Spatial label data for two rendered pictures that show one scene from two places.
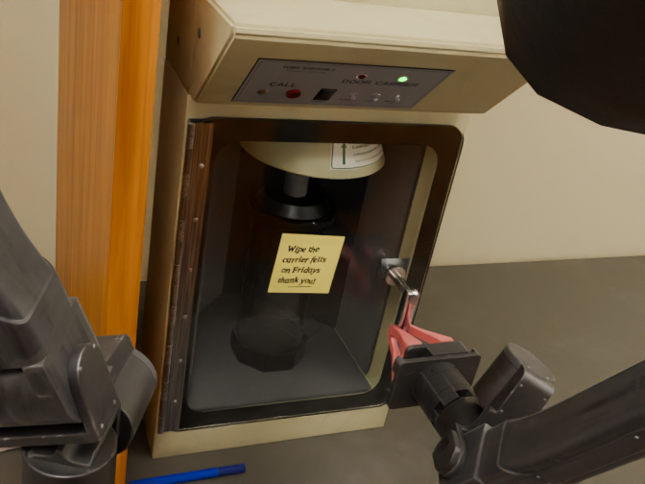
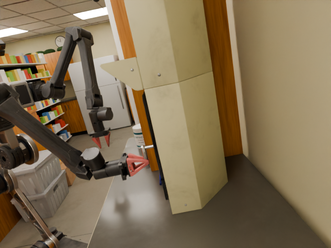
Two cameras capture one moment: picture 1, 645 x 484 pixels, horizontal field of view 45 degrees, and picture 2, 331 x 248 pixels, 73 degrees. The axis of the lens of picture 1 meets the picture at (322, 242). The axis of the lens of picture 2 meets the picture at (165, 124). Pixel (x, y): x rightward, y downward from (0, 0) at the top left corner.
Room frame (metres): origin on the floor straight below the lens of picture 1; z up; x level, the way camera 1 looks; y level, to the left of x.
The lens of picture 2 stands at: (1.22, -0.74, 1.49)
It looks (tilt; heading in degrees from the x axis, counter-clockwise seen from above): 16 degrees down; 118
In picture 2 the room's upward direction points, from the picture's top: 12 degrees counter-clockwise
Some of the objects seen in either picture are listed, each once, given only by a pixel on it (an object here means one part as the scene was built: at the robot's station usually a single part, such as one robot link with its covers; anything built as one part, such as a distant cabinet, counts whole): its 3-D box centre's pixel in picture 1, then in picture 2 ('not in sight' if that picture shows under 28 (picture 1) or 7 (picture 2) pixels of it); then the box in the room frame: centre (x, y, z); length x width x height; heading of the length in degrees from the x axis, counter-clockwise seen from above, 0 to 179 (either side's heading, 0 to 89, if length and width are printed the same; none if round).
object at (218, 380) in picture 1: (308, 284); (156, 138); (0.77, 0.01, 1.19); 0.30 x 0.01 x 0.40; 116
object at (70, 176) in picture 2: not in sight; (62, 173); (-1.77, 1.27, 0.14); 0.41 x 0.32 x 0.28; 123
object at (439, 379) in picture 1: (442, 393); (117, 167); (0.68, -0.16, 1.14); 0.10 x 0.07 x 0.07; 117
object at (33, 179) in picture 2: not in sight; (35, 171); (-1.46, 0.74, 0.49); 0.60 x 0.42 x 0.33; 117
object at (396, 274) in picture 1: (397, 311); (149, 155); (0.79, -0.10, 1.17); 0.05 x 0.03 x 0.10; 26
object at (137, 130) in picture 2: not in sight; (144, 135); (0.38, 0.49, 1.02); 0.13 x 0.13 x 0.15
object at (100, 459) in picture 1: (73, 463); (96, 116); (0.37, 0.13, 1.27); 0.07 x 0.06 x 0.07; 179
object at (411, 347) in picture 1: (417, 351); (136, 164); (0.75, -0.13, 1.15); 0.09 x 0.07 x 0.07; 27
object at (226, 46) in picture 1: (374, 72); (128, 74); (0.73, -0.02, 1.46); 0.32 x 0.12 x 0.10; 117
